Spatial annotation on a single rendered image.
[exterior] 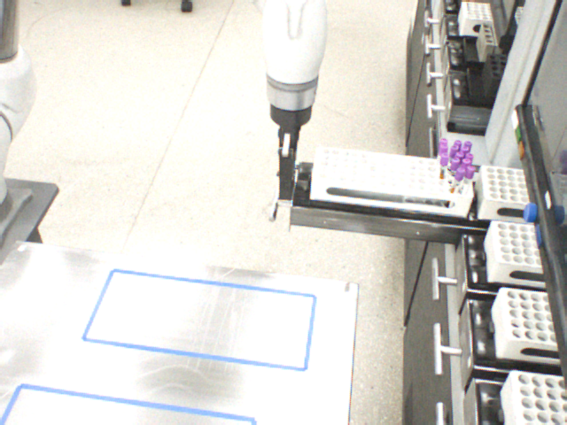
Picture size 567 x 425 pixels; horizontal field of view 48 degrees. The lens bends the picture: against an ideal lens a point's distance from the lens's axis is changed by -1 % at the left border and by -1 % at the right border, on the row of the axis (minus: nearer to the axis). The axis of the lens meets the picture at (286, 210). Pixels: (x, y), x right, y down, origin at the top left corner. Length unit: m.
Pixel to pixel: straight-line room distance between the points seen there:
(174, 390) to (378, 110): 2.14
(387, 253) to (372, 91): 1.01
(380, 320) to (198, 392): 1.19
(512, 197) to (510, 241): 0.12
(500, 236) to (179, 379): 0.58
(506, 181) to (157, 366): 0.71
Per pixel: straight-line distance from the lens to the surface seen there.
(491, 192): 1.23
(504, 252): 1.14
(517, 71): 1.38
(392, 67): 3.23
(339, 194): 1.24
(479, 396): 1.00
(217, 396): 0.95
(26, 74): 1.41
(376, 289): 2.14
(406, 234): 1.24
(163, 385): 0.96
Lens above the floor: 1.64
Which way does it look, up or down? 44 degrees down
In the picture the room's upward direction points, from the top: 2 degrees clockwise
